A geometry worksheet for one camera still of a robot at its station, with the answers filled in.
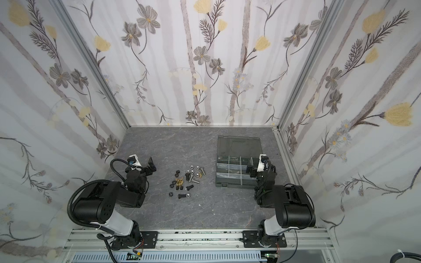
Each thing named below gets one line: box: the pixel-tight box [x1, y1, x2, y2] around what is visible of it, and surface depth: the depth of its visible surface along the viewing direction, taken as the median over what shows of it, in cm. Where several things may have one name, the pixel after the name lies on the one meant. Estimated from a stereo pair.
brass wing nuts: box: [175, 176, 184, 186], surface depth 95 cm
